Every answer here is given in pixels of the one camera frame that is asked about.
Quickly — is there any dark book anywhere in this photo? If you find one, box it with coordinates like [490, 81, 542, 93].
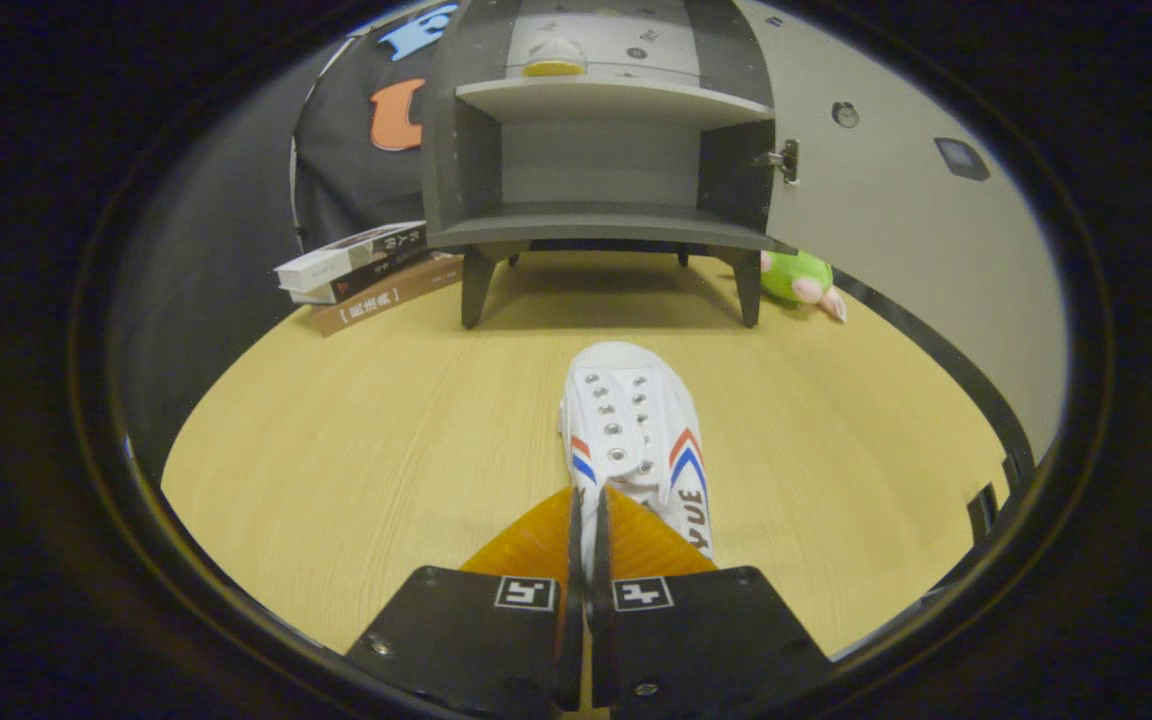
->
[288, 245, 437, 305]

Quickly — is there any brown book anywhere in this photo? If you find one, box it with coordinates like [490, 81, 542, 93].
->
[308, 255, 465, 338]

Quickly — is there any green pink plush toy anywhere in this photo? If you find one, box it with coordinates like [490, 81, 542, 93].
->
[760, 250, 848, 323]

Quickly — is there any grey shoe cabinet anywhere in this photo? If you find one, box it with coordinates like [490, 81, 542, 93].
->
[421, 0, 797, 330]

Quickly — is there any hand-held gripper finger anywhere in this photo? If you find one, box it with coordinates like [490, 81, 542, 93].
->
[590, 486, 833, 714]
[344, 486, 586, 714]

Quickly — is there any white yellow toy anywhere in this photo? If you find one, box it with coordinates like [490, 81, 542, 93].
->
[521, 37, 589, 78]

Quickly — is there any white shoe with striped sides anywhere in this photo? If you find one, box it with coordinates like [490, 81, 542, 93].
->
[558, 342, 716, 581]

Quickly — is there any black backdrop cloth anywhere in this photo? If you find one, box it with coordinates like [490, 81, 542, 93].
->
[111, 5, 462, 451]

